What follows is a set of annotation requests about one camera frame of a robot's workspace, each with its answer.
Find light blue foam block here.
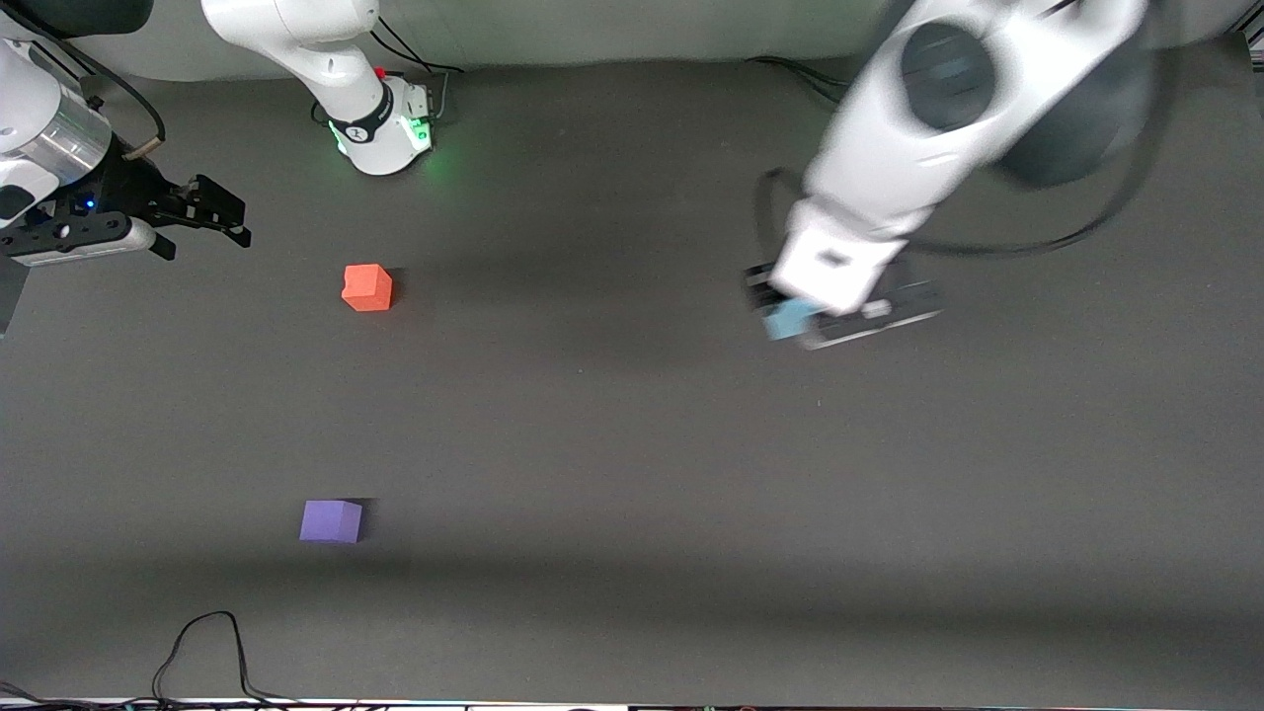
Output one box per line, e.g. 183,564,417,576
765,299,823,343

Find orange foam block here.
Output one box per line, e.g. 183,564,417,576
341,264,394,313

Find purple foam block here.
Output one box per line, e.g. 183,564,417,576
299,500,364,545

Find dark grey table mat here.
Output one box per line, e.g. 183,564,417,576
0,35,1264,708

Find black left arm base cables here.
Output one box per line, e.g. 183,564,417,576
745,55,852,106

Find black arm base cables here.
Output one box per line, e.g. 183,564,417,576
370,15,465,127
745,55,852,106

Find black right arm base cables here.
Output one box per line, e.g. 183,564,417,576
370,15,465,127

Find black looped table cable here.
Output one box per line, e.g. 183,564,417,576
151,610,302,708

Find aluminium frame rail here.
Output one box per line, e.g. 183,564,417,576
1228,25,1264,78

